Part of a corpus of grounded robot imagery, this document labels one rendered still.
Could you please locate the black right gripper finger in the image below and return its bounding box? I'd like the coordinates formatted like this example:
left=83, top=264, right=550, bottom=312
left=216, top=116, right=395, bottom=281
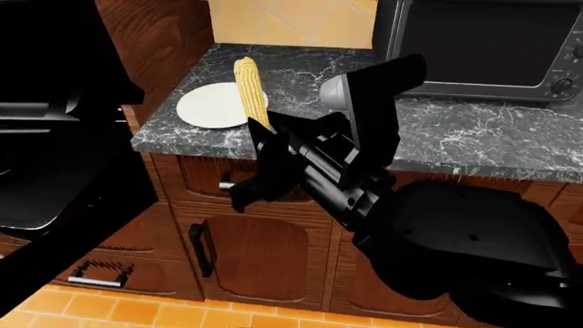
left=266, top=109, right=348, bottom=138
left=229, top=117, right=302, bottom=213

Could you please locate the yellow corn cob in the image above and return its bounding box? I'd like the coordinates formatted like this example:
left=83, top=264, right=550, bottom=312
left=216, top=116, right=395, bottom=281
left=233, top=56, right=277, bottom=134

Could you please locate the white round plate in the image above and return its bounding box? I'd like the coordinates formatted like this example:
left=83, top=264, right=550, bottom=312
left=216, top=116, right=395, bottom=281
left=176, top=82, right=270, bottom=130

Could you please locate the dark grey toaster oven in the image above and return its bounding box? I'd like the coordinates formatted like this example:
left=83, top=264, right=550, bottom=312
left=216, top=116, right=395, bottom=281
left=373, top=0, right=583, bottom=110

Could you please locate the brown wooden base cabinet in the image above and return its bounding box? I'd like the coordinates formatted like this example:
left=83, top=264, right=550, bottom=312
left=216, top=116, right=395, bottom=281
left=48, top=152, right=583, bottom=328

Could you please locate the tall brown wooden cabinet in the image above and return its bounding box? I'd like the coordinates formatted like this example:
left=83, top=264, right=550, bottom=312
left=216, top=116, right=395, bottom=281
left=93, top=0, right=215, bottom=128

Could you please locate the black bracket with grey camera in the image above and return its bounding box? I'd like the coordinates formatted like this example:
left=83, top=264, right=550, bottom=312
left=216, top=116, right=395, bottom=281
left=320, top=53, right=428, bottom=172

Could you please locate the black curved door handle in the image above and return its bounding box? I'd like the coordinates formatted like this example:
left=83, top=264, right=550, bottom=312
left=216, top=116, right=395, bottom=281
left=189, top=221, right=216, bottom=279

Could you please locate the silver bar drawer handle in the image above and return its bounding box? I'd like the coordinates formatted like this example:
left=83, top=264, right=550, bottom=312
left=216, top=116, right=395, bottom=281
left=66, top=262, right=128, bottom=289

